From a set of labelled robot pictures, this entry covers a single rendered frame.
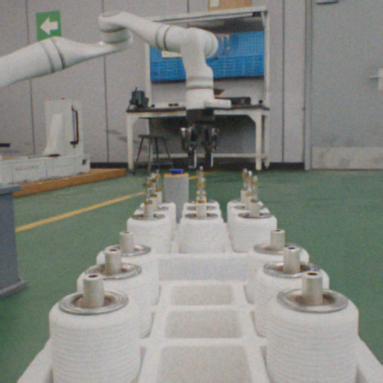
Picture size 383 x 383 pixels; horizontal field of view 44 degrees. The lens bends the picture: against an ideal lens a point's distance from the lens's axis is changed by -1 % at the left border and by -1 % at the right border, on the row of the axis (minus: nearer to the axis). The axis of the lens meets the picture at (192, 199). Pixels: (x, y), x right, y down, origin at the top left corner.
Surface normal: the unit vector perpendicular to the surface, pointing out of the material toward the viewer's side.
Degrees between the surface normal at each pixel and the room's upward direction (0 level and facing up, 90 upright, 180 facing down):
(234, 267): 90
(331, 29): 90
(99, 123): 90
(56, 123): 67
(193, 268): 90
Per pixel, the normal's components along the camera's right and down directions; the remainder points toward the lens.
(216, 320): -0.02, 0.13
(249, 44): -0.29, 0.13
